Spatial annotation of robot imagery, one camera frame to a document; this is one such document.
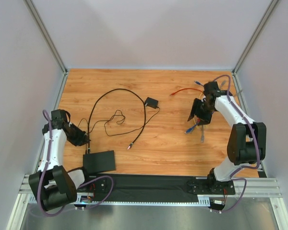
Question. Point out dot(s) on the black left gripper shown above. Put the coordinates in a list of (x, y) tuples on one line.
[(79, 135)]

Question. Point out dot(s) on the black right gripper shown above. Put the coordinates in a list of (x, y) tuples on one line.
[(201, 111)]

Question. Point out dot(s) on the black network switch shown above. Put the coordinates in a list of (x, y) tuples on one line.
[(99, 162)]

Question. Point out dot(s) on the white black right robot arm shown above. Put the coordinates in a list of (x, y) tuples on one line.
[(247, 140)]

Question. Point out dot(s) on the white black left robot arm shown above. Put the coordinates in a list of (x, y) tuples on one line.
[(52, 186)]

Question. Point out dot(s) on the black power adapter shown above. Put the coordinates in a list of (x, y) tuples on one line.
[(150, 102)]

